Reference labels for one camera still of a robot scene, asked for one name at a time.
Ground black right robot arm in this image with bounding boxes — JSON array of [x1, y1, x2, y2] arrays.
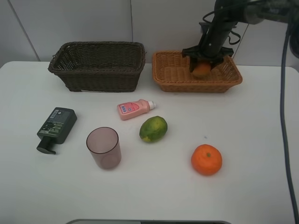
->
[[182, 0, 299, 72]]

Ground orange tangerine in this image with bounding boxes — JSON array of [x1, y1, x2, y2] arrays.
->
[[191, 144, 222, 176]]

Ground green papaya fruit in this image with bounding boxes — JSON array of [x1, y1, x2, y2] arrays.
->
[[139, 116, 168, 143]]

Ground dark green pump bottle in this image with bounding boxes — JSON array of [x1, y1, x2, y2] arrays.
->
[[36, 107, 77, 154]]

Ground dark brown wicker basket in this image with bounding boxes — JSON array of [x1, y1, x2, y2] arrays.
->
[[48, 41, 145, 92]]

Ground translucent pink plastic cup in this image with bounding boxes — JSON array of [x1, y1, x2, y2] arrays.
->
[[86, 127, 121, 169]]

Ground red yellow peach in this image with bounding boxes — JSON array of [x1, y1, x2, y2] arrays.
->
[[191, 61, 211, 77]]

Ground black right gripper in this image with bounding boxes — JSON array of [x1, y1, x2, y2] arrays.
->
[[182, 22, 234, 74]]

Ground black thick cable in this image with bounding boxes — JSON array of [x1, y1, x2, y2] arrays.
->
[[279, 21, 299, 224]]

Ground pink lotion bottle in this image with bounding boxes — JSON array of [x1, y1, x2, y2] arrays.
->
[[117, 99, 156, 120]]

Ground light orange wicker basket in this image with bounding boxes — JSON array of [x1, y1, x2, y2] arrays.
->
[[152, 50, 242, 93]]

